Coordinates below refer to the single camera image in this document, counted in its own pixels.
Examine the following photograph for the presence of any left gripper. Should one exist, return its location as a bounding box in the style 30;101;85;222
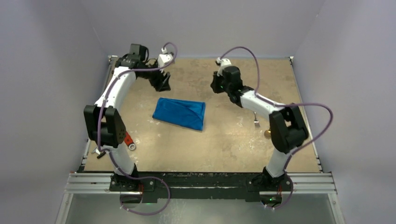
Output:
139;61;171;92

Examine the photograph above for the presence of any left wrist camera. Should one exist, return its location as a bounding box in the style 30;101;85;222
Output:
157;54;174;68

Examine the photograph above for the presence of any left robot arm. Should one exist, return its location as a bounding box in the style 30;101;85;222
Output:
83;42;178;191

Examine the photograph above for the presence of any silver fork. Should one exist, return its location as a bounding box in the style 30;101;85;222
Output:
254;112;260;128

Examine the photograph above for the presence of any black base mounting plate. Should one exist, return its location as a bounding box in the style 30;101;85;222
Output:
109;171;292;203

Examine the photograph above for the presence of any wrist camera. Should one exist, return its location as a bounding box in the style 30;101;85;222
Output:
215;57;232;76
157;54;174;68

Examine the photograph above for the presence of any red handled wrench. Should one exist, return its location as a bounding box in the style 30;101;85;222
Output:
124;132;136;151

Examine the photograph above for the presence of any blue cloth napkin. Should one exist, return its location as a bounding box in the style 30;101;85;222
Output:
152;98;206;131

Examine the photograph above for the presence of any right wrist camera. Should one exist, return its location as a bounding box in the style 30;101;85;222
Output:
215;57;232;76

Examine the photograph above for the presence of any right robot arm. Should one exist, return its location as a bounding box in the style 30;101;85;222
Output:
210;65;309;190

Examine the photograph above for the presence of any aluminium frame rail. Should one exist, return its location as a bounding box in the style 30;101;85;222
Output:
64;172;337;195

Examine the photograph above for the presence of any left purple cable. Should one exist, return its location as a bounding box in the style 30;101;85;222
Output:
97;42;178;216

